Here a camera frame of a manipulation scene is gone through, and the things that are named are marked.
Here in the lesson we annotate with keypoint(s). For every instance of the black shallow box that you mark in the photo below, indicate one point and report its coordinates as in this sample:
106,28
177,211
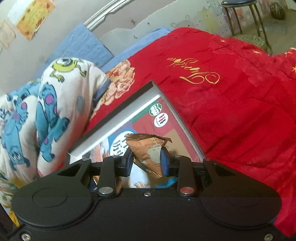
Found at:
145,111

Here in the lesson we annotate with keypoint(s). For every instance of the red Disney bedspread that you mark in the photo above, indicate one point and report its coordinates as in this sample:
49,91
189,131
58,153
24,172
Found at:
237,101

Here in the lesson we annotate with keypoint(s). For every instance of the white certificate on wall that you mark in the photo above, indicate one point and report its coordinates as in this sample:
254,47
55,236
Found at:
7,35

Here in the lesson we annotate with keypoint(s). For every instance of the dark ball on floor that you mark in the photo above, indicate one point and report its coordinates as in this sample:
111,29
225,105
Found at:
277,11

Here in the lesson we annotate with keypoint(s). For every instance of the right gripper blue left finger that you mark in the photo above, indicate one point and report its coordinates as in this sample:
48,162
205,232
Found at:
110,172

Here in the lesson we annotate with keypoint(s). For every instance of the orange certificate on wall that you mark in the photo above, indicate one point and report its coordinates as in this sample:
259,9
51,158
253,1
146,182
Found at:
33,16

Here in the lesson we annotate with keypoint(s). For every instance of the Monsters Inc white quilt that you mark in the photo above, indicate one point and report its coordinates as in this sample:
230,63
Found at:
43,119

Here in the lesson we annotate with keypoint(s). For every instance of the light blue knitted scrunchie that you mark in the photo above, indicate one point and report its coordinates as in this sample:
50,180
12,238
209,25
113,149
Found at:
165,182

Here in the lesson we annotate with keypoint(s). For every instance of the brown triangular snack packet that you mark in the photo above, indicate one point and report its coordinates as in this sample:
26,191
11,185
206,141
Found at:
146,150

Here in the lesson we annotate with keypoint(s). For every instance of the blue pillow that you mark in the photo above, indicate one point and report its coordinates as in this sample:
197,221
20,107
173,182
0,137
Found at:
81,43

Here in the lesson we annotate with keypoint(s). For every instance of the blue round stool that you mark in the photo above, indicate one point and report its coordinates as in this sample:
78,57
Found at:
239,15

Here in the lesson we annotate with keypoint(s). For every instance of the blue bed sheet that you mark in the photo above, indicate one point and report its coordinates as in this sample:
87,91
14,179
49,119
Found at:
134,48

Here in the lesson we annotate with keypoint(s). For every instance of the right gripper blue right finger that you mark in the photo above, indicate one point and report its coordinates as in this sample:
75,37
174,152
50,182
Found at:
184,169

